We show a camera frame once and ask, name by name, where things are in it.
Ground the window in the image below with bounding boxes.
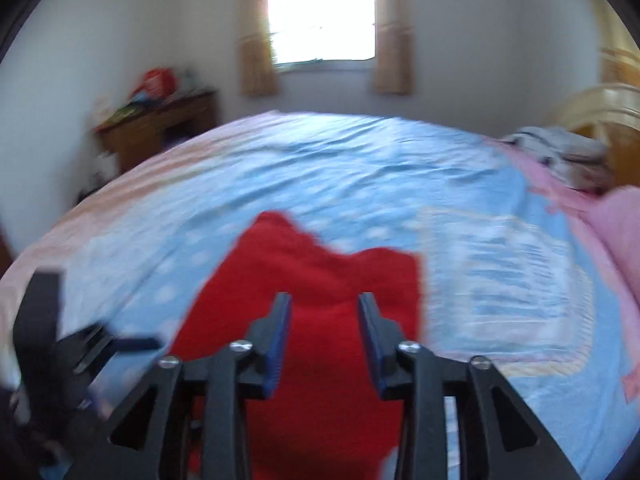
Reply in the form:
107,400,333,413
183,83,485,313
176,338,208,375
265,0,377,66

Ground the beige patterned curtain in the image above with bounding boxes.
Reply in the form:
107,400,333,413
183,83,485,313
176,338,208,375
372,0,416,96
239,0,280,97

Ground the brown wooden desk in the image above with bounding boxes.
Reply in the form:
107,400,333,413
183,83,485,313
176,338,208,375
95,90,220,173

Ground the blue printed bed sheet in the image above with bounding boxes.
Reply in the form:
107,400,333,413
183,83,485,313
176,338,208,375
0,110,640,480

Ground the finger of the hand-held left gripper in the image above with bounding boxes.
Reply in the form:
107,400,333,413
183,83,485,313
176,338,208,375
107,336,164,356
12,270,67,361

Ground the red bag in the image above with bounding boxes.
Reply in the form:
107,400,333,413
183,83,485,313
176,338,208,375
131,67,180,100

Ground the white paper bag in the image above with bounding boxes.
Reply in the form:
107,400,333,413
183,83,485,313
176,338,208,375
90,152,118,186

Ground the grey patterned pillow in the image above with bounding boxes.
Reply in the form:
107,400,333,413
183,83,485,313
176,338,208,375
502,126,608,163

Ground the cream wooden headboard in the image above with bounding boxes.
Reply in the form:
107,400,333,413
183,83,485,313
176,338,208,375
555,47,640,186

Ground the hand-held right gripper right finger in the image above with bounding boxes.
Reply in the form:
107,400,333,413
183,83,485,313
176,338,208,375
356,292,583,480

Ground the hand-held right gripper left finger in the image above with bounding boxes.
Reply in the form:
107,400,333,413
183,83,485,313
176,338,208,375
62,291,293,480

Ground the floral patterned pillow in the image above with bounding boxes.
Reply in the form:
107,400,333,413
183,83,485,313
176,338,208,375
550,157,616,191

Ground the red embroidered knit sweater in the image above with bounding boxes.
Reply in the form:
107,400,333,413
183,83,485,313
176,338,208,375
170,211,423,480

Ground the pink blanket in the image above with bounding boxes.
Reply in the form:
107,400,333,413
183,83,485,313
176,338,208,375
587,185,640,306

